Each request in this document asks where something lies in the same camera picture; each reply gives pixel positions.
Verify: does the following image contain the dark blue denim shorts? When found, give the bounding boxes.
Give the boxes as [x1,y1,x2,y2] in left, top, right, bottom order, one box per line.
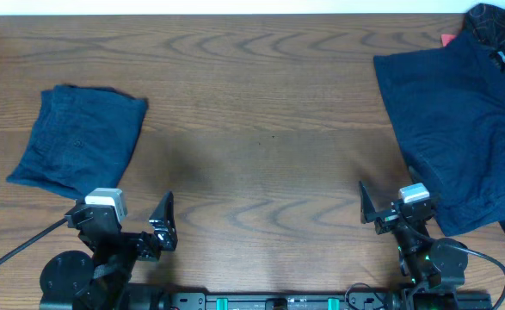
[6,84,148,200]

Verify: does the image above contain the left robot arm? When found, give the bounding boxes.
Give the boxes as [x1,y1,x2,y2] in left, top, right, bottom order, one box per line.
[40,188,178,309]

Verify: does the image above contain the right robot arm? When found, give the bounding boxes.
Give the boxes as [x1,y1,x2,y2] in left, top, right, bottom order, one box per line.
[359,183,468,309]

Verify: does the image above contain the dark blue shirt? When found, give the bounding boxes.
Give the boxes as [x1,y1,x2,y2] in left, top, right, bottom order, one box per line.
[373,31,505,236]

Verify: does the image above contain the small red tag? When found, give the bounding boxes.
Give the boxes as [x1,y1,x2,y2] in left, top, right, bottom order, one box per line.
[440,34,456,47]

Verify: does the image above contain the dark patterned garment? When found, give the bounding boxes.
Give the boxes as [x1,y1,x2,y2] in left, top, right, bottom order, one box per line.
[462,3,505,234]

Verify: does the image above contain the left black cable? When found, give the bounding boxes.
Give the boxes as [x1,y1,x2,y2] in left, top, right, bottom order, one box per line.
[0,217,71,285]

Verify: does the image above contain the black cable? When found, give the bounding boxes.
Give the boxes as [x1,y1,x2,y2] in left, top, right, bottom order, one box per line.
[0,217,71,285]
[406,223,505,310]

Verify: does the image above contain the right black cable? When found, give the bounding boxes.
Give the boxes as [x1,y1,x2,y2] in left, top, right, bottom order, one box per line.
[406,223,505,310]

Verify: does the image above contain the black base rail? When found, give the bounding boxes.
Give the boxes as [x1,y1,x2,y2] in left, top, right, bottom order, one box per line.
[126,288,493,310]

